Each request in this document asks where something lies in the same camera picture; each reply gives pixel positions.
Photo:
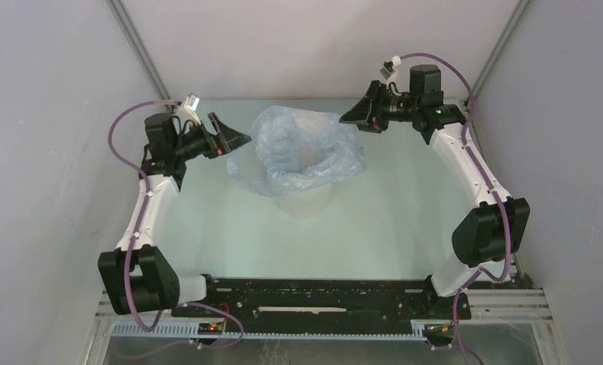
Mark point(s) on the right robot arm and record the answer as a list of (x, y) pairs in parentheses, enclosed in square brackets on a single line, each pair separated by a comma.
[(491, 232)]

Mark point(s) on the left aluminium frame post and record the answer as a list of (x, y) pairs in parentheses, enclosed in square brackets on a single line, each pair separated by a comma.
[(134, 39)]

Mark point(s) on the small electronics board with leds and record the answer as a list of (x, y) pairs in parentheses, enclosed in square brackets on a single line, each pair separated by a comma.
[(210, 329)]

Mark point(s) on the aluminium frame post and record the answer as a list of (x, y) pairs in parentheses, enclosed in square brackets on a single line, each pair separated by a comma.
[(134, 39), (515, 19)]

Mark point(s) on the light blue plastic trash bag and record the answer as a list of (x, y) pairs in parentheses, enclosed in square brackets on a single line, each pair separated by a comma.
[(296, 150)]

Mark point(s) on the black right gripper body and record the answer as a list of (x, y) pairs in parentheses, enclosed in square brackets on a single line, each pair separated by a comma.
[(388, 104)]

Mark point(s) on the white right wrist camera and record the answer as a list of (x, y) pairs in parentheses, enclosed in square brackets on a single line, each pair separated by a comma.
[(389, 71)]

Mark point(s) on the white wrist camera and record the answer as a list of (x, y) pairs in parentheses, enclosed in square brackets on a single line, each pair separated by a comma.
[(186, 110), (389, 71)]

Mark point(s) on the white faceted trash bin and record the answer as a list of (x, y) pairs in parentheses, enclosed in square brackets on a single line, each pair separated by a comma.
[(305, 205)]

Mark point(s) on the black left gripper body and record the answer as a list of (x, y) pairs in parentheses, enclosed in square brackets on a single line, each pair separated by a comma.
[(209, 147)]

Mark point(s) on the right aluminium frame post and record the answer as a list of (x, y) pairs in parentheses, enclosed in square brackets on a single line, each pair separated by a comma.
[(515, 19)]

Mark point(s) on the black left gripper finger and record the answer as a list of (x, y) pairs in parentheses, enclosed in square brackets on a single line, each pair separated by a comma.
[(232, 140), (223, 131)]

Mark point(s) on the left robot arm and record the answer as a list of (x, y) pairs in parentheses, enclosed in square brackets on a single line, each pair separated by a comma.
[(136, 274)]

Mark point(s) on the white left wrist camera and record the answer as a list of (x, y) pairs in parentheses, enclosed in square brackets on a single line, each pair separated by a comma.
[(186, 110)]

